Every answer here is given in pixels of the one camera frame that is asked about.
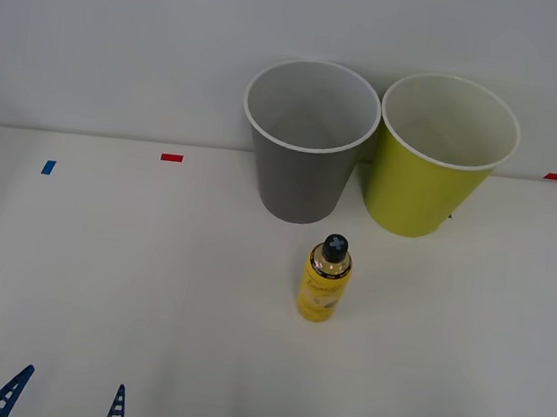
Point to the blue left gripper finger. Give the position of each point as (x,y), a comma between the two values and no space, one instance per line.
(115,414)
(6,394)

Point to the yellow bottle with black cap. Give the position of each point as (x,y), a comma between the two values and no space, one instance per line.
(321,294)

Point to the yellow-green plastic waste bin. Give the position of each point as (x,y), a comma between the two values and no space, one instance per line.
(411,193)

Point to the grey plastic waste bin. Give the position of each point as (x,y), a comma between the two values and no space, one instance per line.
(301,186)

